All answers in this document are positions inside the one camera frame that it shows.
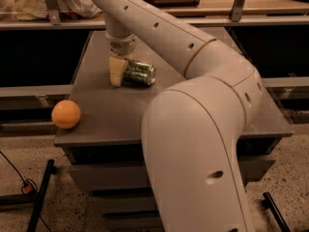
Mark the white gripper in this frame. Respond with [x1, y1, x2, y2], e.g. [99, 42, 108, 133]
[105, 32, 136, 87]

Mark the green soda can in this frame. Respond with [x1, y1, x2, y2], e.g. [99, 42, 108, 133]
[123, 60, 155, 86]

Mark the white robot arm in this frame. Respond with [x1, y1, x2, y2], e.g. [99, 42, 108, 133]
[93, 0, 265, 232]

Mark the orange ball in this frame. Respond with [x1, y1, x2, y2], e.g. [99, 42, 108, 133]
[51, 100, 81, 129]

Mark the grey drawer cabinet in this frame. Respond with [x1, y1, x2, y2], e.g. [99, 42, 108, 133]
[55, 32, 291, 232]

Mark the top grey drawer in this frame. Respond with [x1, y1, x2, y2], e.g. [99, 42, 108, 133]
[69, 156, 275, 191]

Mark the grey drawer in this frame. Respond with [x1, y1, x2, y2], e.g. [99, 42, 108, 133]
[89, 191, 157, 214]
[102, 212, 163, 230]
[69, 156, 275, 191]

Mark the white crumpled cloth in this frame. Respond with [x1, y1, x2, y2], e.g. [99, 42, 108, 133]
[0, 0, 101, 21]

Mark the middle grey drawer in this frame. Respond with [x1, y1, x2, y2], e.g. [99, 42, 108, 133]
[89, 191, 157, 214]

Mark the bottom grey drawer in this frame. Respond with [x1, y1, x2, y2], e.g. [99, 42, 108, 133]
[102, 212, 163, 230]

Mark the black stand leg left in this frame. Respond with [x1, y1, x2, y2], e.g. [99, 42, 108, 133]
[0, 159, 57, 232]

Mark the black stand leg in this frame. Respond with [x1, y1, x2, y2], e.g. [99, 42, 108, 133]
[0, 159, 57, 232]
[263, 192, 291, 232]

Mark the black stand leg right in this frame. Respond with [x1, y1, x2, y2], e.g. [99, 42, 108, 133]
[263, 192, 291, 232]

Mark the grey metal rail frame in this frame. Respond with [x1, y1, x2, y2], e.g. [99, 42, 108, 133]
[0, 0, 309, 31]

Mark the black cable with orange clip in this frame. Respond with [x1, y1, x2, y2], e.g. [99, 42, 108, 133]
[0, 150, 52, 232]

